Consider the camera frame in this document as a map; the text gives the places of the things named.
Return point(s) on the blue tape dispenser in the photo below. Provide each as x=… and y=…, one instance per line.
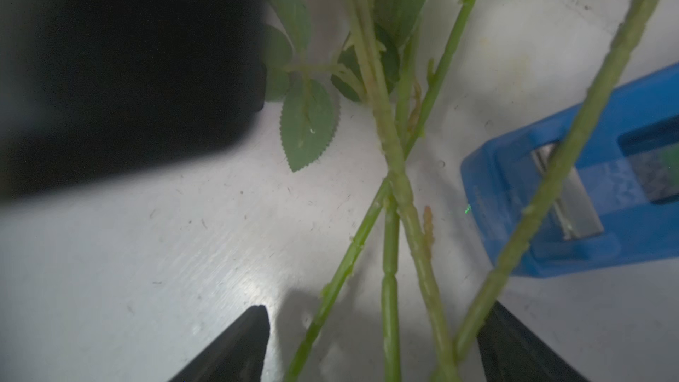
x=618, y=205

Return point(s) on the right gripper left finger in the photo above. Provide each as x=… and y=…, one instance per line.
x=238, y=354

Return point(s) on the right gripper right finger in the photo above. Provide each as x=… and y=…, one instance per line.
x=510, y=351

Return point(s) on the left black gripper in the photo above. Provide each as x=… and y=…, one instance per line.
x=94, y=89

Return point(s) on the artificial rose bouquet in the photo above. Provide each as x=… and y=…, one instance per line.
x=452, y=349

